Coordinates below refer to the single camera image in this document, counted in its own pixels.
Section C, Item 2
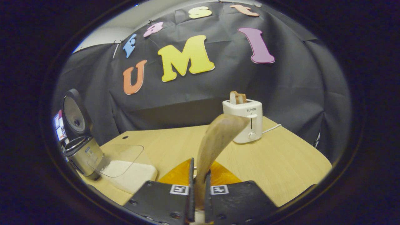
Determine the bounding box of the white toaster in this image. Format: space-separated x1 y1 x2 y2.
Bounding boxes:
222 99 263 144

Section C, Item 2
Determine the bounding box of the clear plastic rice container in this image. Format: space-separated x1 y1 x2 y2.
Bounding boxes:
87 144 158 195

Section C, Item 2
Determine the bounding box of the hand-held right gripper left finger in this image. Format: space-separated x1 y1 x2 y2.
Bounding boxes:
123 158 195 225

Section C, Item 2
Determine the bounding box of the silver black rice cooker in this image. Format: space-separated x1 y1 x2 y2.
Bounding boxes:
61 88 105 181

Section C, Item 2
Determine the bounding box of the computer monitor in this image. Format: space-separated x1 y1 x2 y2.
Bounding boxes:
54 109 68 142

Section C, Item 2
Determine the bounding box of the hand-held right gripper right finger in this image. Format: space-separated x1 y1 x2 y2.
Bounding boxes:
205 161 278 225

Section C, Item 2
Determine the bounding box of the toast bread slice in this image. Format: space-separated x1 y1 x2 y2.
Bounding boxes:
230 91 247 104

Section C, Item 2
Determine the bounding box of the white rice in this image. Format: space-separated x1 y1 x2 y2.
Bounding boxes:
99 160 158 195

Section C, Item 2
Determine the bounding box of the white toaster cable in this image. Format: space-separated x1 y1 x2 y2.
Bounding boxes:
262 124 282 134

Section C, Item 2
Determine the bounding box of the wooden spoon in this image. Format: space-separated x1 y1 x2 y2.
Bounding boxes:
194 113 250 210

